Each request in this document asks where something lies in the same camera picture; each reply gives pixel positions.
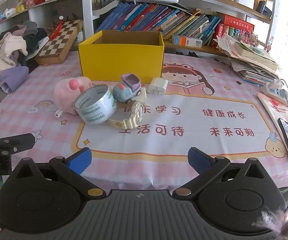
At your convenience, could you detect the white bookshelf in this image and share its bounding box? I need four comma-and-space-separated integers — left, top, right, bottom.
0, 0, 277, 53

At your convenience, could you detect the red boxed book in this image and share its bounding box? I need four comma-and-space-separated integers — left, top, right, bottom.
210, 14, 255, 48

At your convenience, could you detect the white power strip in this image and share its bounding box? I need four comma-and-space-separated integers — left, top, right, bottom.
263, 79, 288, 105

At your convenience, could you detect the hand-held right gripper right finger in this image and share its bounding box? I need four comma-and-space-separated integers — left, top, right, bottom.
172, 147, 273, 197

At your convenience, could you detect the white charger plug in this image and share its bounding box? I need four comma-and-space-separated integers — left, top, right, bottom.
148, 77, 168, 96

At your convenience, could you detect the pink printed desktop cover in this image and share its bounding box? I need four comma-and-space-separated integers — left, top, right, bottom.
0, 50, 288, 190

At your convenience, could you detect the yellow cardboard box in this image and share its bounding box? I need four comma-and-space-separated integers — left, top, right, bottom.
78, 30, 165, 83

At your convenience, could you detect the cream wristwatch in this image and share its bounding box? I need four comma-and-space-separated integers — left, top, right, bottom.
108, 102, 144, 130

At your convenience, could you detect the wooden chessboard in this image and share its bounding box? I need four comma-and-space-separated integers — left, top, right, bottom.
35, 19, 83, 65

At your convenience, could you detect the clear tape roll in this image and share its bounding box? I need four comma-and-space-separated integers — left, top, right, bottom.
73, 84, 118, 126

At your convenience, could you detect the pile of clothes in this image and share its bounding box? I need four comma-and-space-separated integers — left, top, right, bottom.
0, 20, 50, 104

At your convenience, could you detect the pink plush toy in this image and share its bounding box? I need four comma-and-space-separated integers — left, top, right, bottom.
54, 78, 93, 117

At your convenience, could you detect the stack of papers and books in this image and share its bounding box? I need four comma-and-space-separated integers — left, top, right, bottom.
215, 31, 281, 87

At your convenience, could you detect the blue purple toy car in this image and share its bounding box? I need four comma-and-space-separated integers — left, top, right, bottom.
113, 74, 142, 103

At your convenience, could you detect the row of books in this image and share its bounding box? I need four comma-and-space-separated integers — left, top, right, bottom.
95, 2, 222, 42

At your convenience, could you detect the purple garment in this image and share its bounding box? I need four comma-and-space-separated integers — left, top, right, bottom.
0, 66, 30, 94

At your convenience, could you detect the pink booklet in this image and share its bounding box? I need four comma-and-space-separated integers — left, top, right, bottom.
257, 92, 288, 147

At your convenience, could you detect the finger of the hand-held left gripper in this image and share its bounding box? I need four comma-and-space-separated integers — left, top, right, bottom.
0, 133, 36, 155

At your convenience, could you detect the orange white small box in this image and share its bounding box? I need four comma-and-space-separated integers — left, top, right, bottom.
171, 34, 202, 48

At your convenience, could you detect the red tassel ornament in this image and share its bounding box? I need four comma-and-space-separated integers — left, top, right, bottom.
49, 16, 65, 40

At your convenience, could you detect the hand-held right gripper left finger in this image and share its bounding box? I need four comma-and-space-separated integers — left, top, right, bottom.
14, 147, 107, 197

